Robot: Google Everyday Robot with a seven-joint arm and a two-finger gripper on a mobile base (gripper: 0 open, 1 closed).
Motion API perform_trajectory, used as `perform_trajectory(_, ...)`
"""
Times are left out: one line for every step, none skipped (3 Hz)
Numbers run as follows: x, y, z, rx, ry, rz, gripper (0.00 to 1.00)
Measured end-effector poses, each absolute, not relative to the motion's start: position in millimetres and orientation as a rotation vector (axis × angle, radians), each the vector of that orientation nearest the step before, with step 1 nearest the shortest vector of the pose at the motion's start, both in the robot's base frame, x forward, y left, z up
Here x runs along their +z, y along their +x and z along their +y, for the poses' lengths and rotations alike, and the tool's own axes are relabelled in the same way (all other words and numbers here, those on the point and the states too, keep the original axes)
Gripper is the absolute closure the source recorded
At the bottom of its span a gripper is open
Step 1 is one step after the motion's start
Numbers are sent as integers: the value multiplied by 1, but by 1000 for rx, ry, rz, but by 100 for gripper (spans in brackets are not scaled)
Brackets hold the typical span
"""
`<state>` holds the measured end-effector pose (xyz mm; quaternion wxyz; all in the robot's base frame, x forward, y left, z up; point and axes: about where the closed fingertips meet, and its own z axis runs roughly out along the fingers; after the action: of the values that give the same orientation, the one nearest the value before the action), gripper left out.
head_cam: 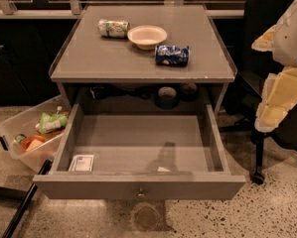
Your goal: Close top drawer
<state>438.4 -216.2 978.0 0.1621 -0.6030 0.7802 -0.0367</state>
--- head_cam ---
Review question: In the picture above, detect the grey drawer cabinet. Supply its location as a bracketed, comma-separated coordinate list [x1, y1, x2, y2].
[51, 5, 236, 109]

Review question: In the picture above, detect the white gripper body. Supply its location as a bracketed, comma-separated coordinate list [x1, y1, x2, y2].
[272, 0, 297, 67]

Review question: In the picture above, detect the clear plastic storage bin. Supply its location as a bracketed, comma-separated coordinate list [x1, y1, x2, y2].
[0, 95, 70, 172]

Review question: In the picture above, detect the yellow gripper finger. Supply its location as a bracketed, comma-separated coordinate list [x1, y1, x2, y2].
[251, 25, 276, 52]
[254, 66, 297, 133]

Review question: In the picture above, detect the orange round object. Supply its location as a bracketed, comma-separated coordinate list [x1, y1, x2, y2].
[21, 135, 45, 153]

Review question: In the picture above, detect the black pole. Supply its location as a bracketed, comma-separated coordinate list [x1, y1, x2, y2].
[1, 159, 53, 238]

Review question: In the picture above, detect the grey top drawer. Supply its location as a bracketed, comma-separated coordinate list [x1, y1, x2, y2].
[34, 103, 245, 200]

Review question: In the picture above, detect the white paper packet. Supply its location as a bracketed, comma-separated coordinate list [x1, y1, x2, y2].
[69, 155, 93, 172]

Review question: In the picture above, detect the green snack bag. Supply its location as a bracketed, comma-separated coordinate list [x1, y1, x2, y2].
[36, 112, 69, 134]

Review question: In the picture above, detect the beige paper bowl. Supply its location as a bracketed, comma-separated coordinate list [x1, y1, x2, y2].
[127, 25, 168, 51]

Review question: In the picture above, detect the black office chair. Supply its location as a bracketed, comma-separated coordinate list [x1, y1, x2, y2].
[223, 0, 297, 184]

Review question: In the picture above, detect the green crushed soda can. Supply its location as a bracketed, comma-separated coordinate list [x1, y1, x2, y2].
[97, 19, 130, 38]

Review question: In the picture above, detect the blue crushed soda can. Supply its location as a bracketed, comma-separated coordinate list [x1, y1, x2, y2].
[155, 45, 190, 66]

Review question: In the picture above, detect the round floor cover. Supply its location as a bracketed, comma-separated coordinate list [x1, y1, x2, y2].
[130, 202, 161, 231]

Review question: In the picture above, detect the small white paper scrap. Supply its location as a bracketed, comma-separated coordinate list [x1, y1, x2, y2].
[157, 167, 170, 173]

